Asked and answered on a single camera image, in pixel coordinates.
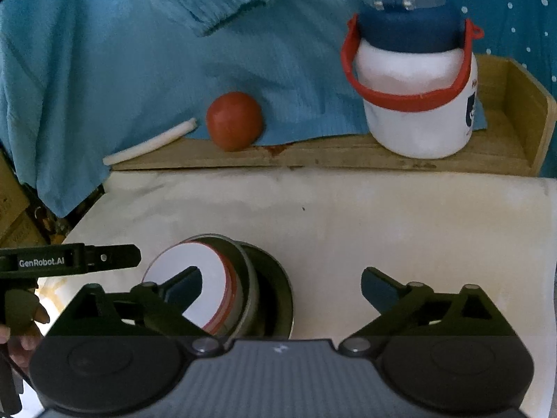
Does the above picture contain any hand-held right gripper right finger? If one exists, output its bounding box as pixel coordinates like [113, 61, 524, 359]
[337, 266, 518, 355]

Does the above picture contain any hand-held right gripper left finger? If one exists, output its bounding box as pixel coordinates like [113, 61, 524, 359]
[46, 265, 222, 355]

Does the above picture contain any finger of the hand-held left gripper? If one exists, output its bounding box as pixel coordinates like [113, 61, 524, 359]
[84, 244, 142, 271]

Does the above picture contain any steel bowl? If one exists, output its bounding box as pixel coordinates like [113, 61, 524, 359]
[183, 234, 258, 337]

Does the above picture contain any large steel plate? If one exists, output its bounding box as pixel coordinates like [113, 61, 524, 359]
[237, 244, 297, 339]

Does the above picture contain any person's left hand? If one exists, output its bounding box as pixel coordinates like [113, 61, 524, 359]
[0, 301, 50, 370]

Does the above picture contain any brown cardboard box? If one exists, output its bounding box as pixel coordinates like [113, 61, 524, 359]
[0, 148, 48, 249]

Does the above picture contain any white stick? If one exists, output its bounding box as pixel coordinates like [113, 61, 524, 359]
[103, 117, 197, 166]

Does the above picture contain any wooden tray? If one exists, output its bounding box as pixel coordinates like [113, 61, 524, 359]
[107, 54, 557, 178]

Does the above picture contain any red tomato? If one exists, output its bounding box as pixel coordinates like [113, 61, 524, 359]
[206, 92, 264, 152]

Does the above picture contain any blue crinkled cloth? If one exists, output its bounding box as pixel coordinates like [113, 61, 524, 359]
[0, 0, 488, 218]

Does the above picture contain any blue white-dotted cloth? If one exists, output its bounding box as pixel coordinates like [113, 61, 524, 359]
[429, 0, 557, 96]

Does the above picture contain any white bottle with red handle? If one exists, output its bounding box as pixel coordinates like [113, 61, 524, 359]
[340, 0, 485, 158]

